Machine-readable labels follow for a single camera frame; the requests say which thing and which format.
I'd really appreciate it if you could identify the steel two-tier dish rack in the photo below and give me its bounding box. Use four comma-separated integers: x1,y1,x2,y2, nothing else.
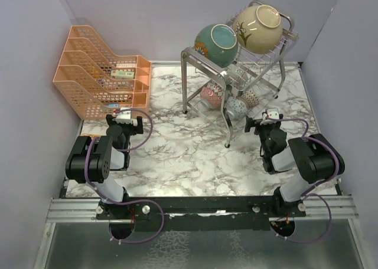
181,0,299,148

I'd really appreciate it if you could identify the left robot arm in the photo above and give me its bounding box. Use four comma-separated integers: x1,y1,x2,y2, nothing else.
65,114,144,219

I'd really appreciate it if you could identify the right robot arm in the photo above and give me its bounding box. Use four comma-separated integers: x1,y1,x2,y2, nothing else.
245,112,345,216

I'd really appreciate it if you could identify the orange plastic file organizer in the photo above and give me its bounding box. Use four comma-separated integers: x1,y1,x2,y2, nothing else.
53,25,152,120

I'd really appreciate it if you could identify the green white box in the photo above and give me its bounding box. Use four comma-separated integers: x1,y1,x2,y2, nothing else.
110,70,135,80

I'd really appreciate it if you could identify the pink patterned small bowl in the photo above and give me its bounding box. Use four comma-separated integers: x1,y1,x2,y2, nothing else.
200,81,224,109

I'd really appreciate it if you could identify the large teal ceramic bowl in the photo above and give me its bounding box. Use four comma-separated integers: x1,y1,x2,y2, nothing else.
194,24,238,68

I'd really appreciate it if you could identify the large cream ceramic bowl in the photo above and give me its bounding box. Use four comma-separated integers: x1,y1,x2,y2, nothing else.
232,5,283,55

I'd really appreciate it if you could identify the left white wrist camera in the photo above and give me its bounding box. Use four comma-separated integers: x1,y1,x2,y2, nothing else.
114,107,133,124

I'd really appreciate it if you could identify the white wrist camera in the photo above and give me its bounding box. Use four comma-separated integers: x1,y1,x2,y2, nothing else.
114,107,133,124
262,108,282,120

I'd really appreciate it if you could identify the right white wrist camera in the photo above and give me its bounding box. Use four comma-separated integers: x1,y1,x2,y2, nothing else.
262,108,282,120

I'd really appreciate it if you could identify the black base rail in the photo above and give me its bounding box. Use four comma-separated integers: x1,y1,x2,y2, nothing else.
96,196,305,232

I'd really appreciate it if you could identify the aluminium frame rail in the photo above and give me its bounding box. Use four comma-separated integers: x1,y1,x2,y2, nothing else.
46,198,100,223

